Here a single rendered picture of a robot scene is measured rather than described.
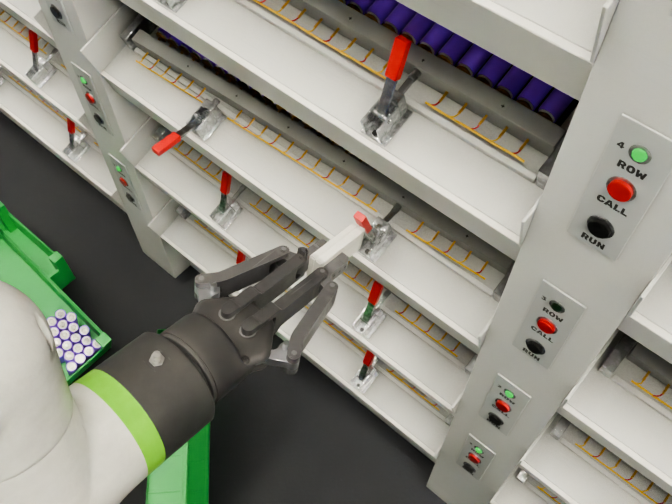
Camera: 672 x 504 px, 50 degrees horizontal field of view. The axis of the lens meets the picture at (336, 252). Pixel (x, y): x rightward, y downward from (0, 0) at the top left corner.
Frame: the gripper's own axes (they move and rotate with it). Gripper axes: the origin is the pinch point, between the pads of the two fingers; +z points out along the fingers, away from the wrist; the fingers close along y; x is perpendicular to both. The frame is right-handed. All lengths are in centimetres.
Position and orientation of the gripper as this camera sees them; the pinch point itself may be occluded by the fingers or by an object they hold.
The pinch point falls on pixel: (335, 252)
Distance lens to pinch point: 72.9
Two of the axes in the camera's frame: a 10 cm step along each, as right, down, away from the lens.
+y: 7.6, 5.5, -3.5
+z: 6.3, -5.0, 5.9
